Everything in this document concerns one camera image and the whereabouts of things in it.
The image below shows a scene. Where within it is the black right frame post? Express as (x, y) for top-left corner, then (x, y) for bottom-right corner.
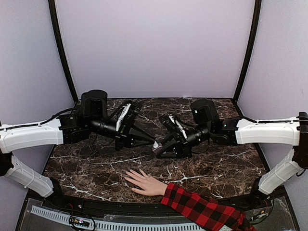
(233, 0), (262, 103)

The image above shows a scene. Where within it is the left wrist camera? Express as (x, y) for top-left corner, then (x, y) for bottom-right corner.
(116, 101), (142, 133)

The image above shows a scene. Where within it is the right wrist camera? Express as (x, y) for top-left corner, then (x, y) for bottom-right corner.
(159, 115), (187, 139)

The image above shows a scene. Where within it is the right wiring board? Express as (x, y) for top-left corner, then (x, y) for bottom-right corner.
(249, 210), (271, 224)

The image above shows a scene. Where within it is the black left frame post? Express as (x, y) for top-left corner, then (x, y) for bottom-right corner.
(48, 0), (78, 103)

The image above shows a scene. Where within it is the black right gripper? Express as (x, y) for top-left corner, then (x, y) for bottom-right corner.
(154, 122), (212, 158)

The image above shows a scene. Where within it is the black frame post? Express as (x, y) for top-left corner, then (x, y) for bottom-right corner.
(233, 0), (262, 103)
(48, 0), (78, 103)

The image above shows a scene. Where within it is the mannequin hand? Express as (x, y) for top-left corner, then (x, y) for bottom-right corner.
(124, 169), (167, 196)

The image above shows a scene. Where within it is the grey slotted cable duct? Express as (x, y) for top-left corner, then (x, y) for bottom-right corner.
(30, 206), (202, 231)

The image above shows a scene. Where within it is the black front table rail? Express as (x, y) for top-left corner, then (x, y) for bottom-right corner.
(55, 193), (253, 217)

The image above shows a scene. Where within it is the small green circuit board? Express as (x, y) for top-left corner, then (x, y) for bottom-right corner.
(69, 216), (90, 227)

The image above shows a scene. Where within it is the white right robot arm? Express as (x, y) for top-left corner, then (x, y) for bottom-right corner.
(153, 100), (308, 209)

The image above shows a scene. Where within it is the red plaid sleeve forearm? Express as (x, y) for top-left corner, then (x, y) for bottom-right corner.
(161, 183), (256, 231)

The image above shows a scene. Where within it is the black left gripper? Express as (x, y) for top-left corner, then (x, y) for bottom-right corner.
(88, 116), (156, 152)

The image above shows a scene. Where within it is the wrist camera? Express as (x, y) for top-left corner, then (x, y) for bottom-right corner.
(116, 101), (142, 133)
(159, 115), (187, 139)

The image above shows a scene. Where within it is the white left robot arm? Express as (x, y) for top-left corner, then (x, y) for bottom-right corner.
(0, 90), (159, 210)

